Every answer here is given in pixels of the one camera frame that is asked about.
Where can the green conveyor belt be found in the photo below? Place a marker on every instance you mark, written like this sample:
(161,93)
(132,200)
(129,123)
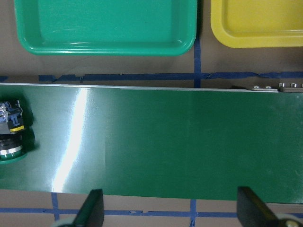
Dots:
(196,144)

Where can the green plastic tray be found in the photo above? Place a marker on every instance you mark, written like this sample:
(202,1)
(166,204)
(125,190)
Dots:
(106,27)

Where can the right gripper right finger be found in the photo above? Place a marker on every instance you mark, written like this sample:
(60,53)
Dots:
(253,212)

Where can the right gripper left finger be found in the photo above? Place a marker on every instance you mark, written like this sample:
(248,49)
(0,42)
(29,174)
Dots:
(91,213)

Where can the yellow plastic tray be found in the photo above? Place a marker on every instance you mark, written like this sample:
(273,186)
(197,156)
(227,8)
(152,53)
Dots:
(257,23)

